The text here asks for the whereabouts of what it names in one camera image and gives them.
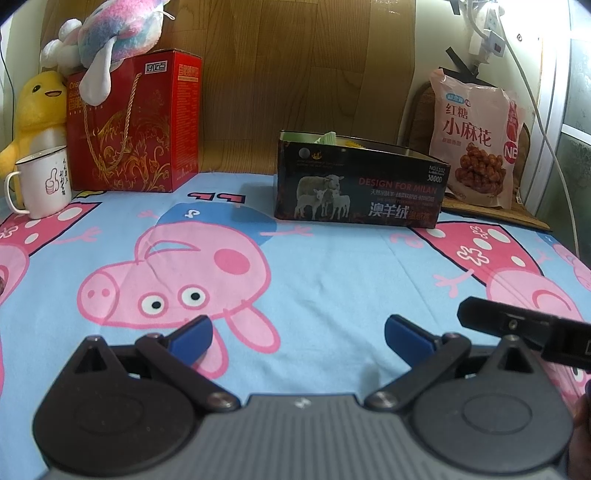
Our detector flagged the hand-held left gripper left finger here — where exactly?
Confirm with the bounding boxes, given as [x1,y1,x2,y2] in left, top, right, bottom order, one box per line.
[67,315,241,411]

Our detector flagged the red gift bag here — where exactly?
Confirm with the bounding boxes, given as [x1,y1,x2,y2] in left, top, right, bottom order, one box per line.
[65,50,203,193]

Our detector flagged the black tape strips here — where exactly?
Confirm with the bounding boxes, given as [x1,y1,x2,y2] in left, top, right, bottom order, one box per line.
[445,46,486,86]

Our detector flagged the window frame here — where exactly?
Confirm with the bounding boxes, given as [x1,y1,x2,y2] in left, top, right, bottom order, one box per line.
[531,0,591,261]

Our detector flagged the pastel plush toy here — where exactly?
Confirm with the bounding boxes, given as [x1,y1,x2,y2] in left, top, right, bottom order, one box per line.
[39,0,176,107]

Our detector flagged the wooden headboard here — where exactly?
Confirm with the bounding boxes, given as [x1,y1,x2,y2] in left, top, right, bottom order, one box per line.
[157,0,419,178]

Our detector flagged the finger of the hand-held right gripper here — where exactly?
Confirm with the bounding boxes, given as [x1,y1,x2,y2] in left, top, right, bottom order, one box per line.
[457,296,561,344]

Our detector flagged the yellow duck plush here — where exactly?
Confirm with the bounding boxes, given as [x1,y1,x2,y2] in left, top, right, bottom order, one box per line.
[0,69,70,185]

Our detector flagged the white power strip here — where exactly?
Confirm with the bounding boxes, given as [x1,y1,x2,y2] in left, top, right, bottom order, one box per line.
[467,0,508,64]

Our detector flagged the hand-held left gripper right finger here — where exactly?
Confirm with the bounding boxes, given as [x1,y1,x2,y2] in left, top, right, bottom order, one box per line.
[365,315,543,411]

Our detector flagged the pig printed blanket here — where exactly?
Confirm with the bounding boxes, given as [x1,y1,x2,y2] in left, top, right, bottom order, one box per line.
[0,172,591,416]

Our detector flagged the white enamel mug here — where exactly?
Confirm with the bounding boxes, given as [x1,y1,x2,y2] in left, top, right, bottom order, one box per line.
[4,145,73,220]

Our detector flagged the dark printed cardboard box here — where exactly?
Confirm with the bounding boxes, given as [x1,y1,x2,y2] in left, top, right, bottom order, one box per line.
[274,130,450,230]

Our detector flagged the large pink snack bag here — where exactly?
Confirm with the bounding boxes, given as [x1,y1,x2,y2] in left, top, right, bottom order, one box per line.
[429,68,523,209]

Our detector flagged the brown seat cushion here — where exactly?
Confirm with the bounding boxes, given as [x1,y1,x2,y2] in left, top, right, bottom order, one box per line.
[397,80,552,232]

